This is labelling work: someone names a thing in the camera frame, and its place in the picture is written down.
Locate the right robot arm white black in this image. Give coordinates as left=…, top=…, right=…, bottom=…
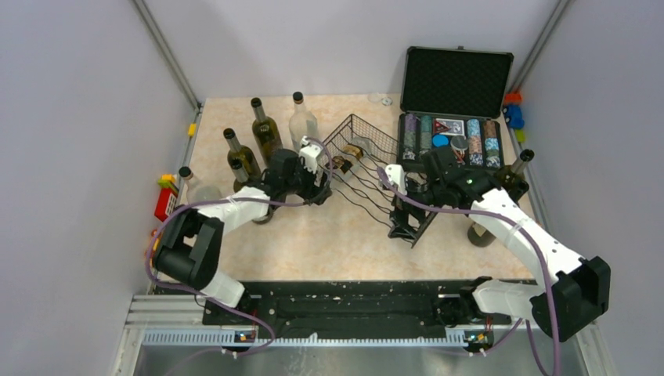
left=377, top=149, right=612, bottom=342

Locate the black wire wine rack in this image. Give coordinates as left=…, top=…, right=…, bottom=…
left=321, top=114, right=442, bottom=248

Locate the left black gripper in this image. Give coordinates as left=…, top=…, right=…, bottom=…
left=283, top=154, right=331, bottom=204

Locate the blue orange toy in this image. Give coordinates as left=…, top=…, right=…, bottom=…
left=503, top=92, right=525, bottom=143

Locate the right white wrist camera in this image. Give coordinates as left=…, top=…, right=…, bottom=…
left=384, top=164, right=407, bottom=196

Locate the red toy block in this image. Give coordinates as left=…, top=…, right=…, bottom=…
left=153, top=174, right=179, bottom=221

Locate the green wine bottle left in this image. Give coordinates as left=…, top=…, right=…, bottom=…
left=223, top=128, right=262, bottom=179

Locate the green wine bottle right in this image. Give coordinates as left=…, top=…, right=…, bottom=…
left=494, top=149, right=535, bottom=203

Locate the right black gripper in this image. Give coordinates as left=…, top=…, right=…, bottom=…
left=388, top=176, right=446, bottom=240

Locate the square clear liquor bottle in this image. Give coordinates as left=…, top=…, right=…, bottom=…
left=332, top=136, right=373, bottom=181

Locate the clear round bottle left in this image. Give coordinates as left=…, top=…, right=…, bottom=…
left=179, top=166, right=223, bottom=204

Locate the green wine bottle back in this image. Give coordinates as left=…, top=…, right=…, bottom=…
left=251, top=97, right=283, bottom=166

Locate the clear tall glass bottle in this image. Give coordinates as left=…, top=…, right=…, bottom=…
left=288, top=92, right=320, bottom=151

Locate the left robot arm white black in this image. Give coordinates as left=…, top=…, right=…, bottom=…
left=150, top=143, right=332, bottom=324

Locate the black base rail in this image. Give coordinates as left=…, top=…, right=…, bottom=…
left=197, top=280, right=516, bottom=343

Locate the black poker chip case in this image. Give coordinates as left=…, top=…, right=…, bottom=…
left=396, top=46, right=514, bottom=173

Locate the green wine bottle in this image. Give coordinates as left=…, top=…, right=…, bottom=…
left=494, top=149, right=535, bottom=203
left=251, top=97, right=283, bottom=166
left=229, top=157, right=273, bottom=225
left=223, top=128, right=262, bottom=179

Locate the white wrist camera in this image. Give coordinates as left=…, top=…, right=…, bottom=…
left=298, top=136, right=323, bottom=174
left=384, top=164, right=407, bottom=196

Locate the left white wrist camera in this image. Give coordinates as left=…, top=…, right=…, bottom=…
left=298, top=136, right=323, bottom=174

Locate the dark bottle right front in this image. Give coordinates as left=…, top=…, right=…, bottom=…
left=467, top=222, right=496, bottom=248

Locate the small clear glass lid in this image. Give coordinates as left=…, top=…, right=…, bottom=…
left=367, top=92, right=393, bottom=107

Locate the green wine bottle front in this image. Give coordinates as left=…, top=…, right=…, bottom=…
left=229, top=157, right=273, bottom=225

